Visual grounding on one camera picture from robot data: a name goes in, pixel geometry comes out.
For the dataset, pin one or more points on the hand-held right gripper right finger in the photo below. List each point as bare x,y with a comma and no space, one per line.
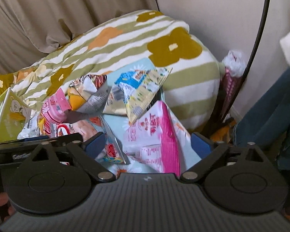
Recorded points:
201,145

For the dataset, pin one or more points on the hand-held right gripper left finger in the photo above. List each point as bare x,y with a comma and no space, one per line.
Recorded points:
96,143

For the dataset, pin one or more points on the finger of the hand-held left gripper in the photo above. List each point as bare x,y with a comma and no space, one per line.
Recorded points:
58,139

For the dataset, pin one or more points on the green cardboard box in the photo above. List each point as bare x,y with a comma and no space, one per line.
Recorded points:
7,123

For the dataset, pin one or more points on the pink white snack bag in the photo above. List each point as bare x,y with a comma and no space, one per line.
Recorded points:
164,130

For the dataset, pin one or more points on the white red snack bag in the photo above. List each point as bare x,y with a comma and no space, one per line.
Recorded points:
65,129

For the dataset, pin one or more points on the light blue snack bag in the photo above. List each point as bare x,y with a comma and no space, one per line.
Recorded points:
113,149

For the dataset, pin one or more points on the orange cloth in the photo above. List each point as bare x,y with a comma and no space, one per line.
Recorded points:
222,133

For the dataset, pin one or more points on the white grey snack bag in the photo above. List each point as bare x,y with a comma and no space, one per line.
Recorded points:
30,129

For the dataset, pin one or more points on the pink strawberry snack bag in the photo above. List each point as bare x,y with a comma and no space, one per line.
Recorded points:
55,108

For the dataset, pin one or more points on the silver orange snack bag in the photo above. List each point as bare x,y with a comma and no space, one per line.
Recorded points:
91,99

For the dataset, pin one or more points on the blue yellow snack bag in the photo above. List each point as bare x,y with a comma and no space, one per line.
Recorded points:
140,94

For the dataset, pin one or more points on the person's blue jeans leg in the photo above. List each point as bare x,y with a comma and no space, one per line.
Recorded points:
268,116

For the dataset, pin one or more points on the white plastic bag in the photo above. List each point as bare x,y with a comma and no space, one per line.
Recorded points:
234,60

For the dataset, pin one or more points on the floral striped blanket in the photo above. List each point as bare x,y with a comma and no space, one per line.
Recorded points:
135,43

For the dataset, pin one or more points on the beige curtain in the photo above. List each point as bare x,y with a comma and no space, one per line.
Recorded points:
62,4

